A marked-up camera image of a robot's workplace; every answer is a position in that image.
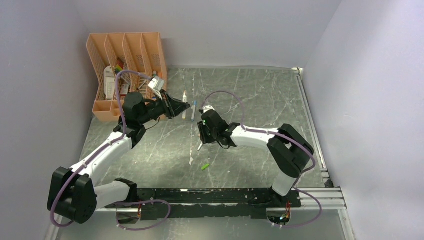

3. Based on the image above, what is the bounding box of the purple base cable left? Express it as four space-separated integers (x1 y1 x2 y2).
109 199 172 232

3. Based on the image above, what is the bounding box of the white booklet in organizer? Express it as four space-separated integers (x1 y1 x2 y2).
103 66 115 100

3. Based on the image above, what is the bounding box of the aluminium frame rail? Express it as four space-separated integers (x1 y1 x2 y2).
298 187 347 211

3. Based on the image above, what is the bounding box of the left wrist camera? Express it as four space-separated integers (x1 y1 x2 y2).
148 76 165 100

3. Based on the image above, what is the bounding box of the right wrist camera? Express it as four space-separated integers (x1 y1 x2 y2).
199 105 215 114

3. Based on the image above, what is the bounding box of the white pen blue tip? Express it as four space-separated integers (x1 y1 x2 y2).
190 105 197 122

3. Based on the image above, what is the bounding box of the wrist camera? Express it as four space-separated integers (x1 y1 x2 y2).
148 76 165 100
199 105 215 114

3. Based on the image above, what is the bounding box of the green pen cap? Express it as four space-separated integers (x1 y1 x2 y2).
201 163 210 171

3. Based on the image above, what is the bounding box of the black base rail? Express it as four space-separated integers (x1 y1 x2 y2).
105 188 301 221

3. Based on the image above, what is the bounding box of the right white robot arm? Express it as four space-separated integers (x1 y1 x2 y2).
197 106 315 207

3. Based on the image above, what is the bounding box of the colored markers pack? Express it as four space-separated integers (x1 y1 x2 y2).
114 58 125 74

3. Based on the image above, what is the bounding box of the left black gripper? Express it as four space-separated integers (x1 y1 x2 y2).
138 89 190 125

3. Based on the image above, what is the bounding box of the orange file organizer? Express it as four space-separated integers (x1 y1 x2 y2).
86 32 168 122

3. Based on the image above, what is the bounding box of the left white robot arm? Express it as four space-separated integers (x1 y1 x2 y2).
47 90 191 227

